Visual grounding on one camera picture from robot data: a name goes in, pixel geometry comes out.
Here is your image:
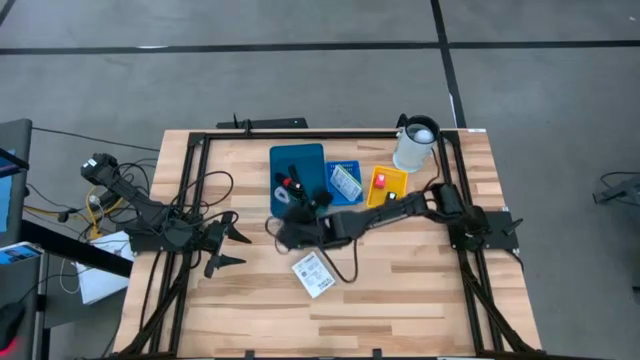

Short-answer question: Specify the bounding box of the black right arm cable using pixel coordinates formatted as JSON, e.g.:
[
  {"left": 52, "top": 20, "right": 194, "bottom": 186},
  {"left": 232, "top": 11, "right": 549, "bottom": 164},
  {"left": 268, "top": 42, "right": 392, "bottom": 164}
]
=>
[{"left": 264, "top": 214, "right": 361, "bottom": 285}]

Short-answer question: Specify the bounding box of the white box on floor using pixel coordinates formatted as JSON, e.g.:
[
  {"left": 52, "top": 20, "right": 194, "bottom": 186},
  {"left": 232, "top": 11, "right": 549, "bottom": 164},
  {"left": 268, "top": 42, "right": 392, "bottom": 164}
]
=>
[{"left": 74, "top": 230, "right": 135, "bottom": 306}]

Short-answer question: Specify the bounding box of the white labelled box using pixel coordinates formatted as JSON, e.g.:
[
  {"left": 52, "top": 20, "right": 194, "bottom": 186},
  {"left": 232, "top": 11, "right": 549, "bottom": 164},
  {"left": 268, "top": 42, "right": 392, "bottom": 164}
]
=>
[
  {"left": 291, "top": 251, "right": 338, "bottom": 300},
  {"left": 329, "top": 164, "right": 364, "bottom": 203}
]

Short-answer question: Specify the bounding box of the thin black floor cable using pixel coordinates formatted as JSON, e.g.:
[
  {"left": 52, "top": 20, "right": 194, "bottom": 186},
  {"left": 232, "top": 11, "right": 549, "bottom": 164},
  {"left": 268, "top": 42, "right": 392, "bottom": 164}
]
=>
[{"left": 32, "top": 126, "right": 161, "bottom": 152}]

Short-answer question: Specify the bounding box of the black aluminium table frame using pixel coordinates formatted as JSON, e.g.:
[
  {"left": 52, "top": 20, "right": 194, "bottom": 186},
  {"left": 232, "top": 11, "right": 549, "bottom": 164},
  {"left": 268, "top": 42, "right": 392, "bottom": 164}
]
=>
[{"left": 113, "top": 128, "right": 544, "bottom": 360}]

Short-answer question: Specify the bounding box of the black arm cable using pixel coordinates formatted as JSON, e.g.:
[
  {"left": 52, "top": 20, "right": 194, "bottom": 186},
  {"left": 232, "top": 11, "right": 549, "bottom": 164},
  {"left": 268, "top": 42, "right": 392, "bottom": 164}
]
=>
[
  {"left": 167, "top": 168, "right": 236, "bottom": 226},
  {"left": 264, "top": 214, "right": 361, "bottom": 285}
]

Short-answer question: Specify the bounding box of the black router box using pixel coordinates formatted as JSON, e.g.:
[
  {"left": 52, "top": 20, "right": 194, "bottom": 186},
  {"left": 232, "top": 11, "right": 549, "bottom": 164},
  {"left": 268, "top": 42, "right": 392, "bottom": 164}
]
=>
[{"left": 215, "top": 113, "right": 310, "bottom": 130}]

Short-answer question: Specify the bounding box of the small yellow plastic bin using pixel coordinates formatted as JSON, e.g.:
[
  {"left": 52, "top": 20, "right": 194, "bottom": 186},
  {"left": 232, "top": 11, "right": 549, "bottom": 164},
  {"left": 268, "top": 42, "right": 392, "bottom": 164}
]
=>
[{"left": 366, "top": 164, "right": 409, "bottom": 210}]

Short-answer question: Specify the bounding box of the black cable with red tie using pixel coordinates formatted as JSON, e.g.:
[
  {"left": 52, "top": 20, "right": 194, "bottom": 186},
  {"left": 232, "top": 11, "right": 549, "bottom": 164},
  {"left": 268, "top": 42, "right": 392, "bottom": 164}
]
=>
[{"left": 274, "top": 172, "right": 307, "bottom": 199}]

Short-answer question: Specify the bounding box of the black floor stand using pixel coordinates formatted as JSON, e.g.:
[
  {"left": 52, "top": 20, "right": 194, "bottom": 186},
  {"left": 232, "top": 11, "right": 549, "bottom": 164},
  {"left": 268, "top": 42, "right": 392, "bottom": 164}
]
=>
[{"left": 592, "top": 171, "right": 640, "bottom": 207}]

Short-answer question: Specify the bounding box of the white cylindrical container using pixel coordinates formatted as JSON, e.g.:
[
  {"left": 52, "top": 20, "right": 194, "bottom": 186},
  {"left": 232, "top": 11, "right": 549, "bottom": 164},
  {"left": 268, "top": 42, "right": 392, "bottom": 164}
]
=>
[{"left": 392, "top": 114, "right": 442, "bottom": 174}]

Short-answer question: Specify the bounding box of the yellow cable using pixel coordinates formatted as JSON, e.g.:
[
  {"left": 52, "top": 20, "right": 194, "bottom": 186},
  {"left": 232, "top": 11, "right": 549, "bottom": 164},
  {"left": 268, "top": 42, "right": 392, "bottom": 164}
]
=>
[{"left": 85, "top": 184, "right": 125, "bottom": 240}]

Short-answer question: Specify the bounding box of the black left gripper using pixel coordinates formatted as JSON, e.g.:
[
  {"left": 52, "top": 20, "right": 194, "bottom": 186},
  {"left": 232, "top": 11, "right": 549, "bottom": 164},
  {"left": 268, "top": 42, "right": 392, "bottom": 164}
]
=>
[{"left": 199, "top": 209, "right": 253, "bottom": 279}]

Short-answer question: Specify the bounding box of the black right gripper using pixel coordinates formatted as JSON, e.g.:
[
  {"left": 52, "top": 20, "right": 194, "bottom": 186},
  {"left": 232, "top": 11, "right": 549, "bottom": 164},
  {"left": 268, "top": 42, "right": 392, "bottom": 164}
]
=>
[{"left": 276, "top": 189, "right": 352, "bottom": 250}]

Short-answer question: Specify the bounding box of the small display screen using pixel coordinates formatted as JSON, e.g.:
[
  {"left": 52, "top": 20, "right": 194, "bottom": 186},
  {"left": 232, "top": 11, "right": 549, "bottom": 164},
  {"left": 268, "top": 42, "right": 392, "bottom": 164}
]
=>
[{"left": 0, "top": 241, "right": 45, "bottom": 267}]

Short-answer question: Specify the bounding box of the large teal plastic bin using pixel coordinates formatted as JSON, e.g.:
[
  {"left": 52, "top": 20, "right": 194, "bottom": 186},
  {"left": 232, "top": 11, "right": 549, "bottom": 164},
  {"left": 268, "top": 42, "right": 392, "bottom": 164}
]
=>
[{"left": 268, "top": 142, "right": 330, "bottom": 221}]

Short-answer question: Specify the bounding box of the black desk leg bar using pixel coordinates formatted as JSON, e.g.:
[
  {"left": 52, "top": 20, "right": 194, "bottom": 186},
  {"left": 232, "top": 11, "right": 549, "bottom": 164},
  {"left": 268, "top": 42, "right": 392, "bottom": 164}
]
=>
[{"left": 19, "top": 219, "right": 134, "bottom": 279}]

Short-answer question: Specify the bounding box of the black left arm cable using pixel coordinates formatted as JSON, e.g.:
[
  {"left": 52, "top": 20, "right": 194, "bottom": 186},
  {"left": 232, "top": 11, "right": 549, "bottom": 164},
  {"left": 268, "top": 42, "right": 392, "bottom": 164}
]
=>
[{"left": 167, "top": 168, "right": 236, "bottom": 226}]

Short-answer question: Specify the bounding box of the small blue plastic bin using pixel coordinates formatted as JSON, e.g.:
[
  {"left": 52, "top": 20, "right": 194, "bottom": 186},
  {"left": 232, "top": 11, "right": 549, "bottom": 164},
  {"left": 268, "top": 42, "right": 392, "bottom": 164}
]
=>
[{"left": 325, "top": 159, "right": 365, "bottom": 208}]

